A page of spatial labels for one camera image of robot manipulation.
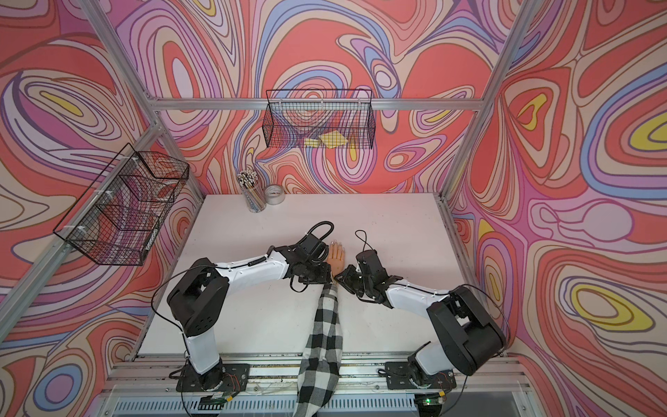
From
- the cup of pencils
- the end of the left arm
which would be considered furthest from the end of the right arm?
the cup of pencils

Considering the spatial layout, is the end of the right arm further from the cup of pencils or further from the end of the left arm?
the cup of pencils

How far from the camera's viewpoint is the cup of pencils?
1.03m
